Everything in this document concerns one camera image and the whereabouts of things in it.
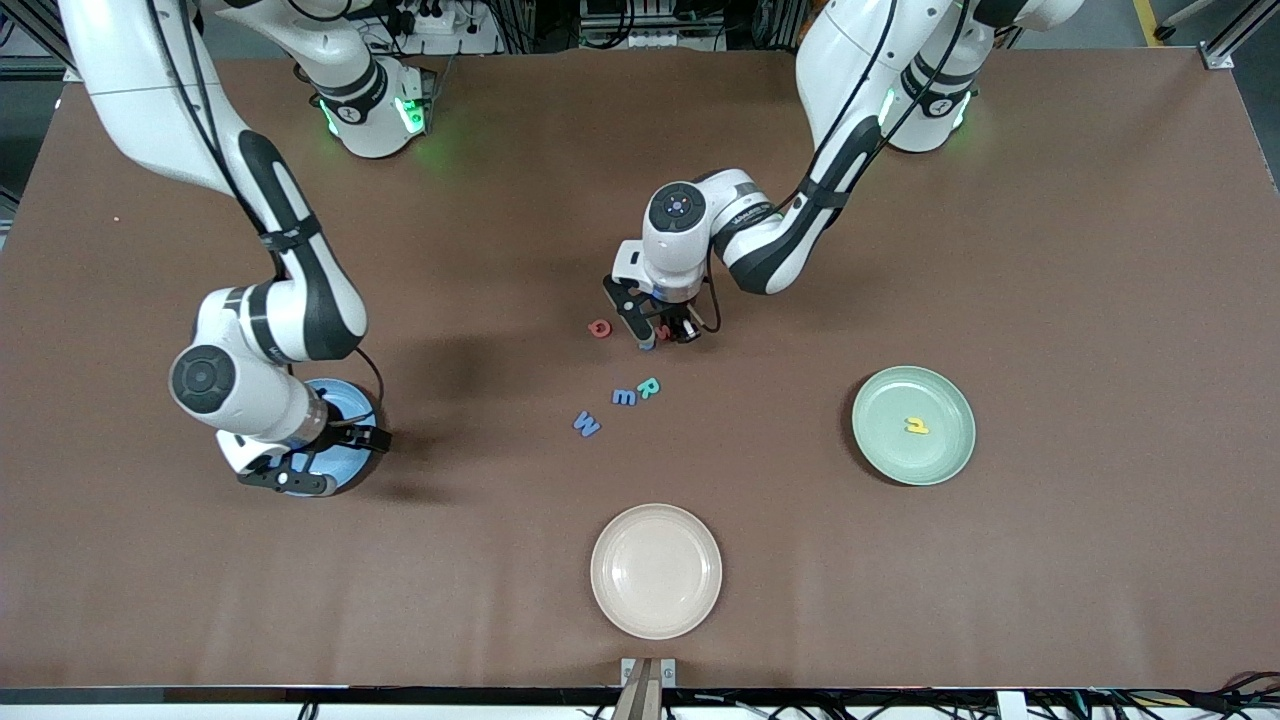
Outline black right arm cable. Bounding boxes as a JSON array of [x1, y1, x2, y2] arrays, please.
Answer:
[[150, 0, 386, 426]]

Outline green plate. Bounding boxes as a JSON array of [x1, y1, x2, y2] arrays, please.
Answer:
[[851, 365, 977, 487]]

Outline aluminium frame profile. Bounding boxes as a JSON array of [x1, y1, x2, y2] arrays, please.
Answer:
[[1200, 0, 1280, 71], [0, 0, 63, 83]]

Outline blue plate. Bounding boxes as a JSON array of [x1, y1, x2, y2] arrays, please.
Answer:
[[290, 378, 383, 498]]

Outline beige plate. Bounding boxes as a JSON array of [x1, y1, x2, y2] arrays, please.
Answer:
[[590, 503, 723, 641]]

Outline black table edge rail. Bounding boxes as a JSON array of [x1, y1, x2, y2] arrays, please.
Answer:
[[0, 685, 1280, 709]]

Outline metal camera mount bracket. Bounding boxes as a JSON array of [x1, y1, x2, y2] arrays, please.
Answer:
[[621, 657, 678, 720]]

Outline white power strip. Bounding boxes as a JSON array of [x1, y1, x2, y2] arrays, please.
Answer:
[[385, 0, 501, 56]]

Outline background equipment rack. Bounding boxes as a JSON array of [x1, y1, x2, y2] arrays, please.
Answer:
[[575, 0, 736, 51]]

